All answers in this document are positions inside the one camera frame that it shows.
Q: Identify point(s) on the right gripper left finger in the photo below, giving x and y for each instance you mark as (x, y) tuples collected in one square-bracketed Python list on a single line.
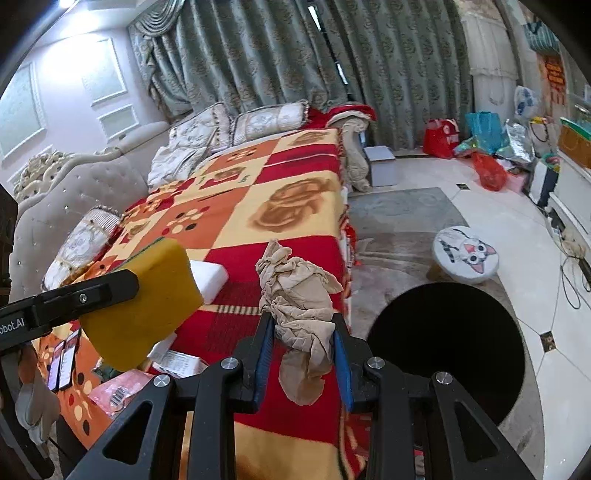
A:
[(189, 423)]

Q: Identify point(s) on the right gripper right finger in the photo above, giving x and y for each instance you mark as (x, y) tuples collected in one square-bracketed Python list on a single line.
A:
[(435, 415)]

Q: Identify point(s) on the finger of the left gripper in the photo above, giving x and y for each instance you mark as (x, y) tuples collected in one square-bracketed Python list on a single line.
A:
[(74, 300)]

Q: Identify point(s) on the yellow green sponge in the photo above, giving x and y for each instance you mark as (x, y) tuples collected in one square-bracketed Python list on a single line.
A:
[(124, 333)]

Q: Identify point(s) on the beige stocking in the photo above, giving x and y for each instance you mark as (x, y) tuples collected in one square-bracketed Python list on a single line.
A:
[(297, 293)]

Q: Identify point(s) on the black round trash bin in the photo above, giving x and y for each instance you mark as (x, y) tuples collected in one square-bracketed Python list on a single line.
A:
[(459, 329)]

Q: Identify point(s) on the white blue medicine box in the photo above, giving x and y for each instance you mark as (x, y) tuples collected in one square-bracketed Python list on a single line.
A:
[(176, 364)]

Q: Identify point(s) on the smartphone with lit screen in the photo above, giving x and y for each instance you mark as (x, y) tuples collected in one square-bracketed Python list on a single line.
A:
[(62, 363)]

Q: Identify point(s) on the pink plastic package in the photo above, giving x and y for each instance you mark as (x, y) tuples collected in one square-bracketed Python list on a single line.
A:
[(113, 396)]

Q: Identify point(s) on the white foam block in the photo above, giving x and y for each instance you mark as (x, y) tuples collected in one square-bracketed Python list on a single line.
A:
[(209, 277)]

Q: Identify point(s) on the round lace cushion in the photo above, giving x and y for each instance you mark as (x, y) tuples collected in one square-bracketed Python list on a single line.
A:
[(81, 247)]

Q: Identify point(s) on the grey tufted headboard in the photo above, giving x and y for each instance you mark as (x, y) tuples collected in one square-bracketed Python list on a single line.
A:
[(115, 177)]

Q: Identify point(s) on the red orange patterned blanket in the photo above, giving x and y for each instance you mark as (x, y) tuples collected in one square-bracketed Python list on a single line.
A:
[(287, 188)]

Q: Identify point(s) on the cat face round stool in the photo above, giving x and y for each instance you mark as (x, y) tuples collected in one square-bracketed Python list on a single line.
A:
[(461, 254)]

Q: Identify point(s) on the grey floor rug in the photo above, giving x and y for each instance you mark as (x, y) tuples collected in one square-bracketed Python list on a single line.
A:
[(394, 235)]

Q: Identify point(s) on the cream embroidered pillow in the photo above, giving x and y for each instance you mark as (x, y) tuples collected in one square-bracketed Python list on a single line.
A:
[(210, 128), (268, 120)]

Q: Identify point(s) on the red plastic bag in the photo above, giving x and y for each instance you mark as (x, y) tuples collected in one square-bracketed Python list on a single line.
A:
[(492, 175)]

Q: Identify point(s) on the red folded quilt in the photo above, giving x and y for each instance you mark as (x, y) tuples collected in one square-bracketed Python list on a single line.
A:
[(321, 120)]

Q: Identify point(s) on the white tv cabinet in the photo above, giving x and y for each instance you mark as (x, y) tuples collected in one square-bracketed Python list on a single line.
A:
[(571, 197)]

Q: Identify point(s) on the red gift bag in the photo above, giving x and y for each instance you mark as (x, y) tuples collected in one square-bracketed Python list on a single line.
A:
[(441, 138)]

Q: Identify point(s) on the silver foil bag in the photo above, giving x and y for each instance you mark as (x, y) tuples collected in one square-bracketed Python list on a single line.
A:
[(517, 146)]

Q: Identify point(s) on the blue gift bag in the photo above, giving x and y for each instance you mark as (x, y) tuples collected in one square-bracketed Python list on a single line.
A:
[(487, 128)]

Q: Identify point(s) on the green patterned curtain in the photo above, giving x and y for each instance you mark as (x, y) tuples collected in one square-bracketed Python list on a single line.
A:
[(408, 60)]

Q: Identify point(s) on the white standing air conditioner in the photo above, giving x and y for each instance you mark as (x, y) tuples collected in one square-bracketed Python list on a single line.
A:
[(493, 66)]

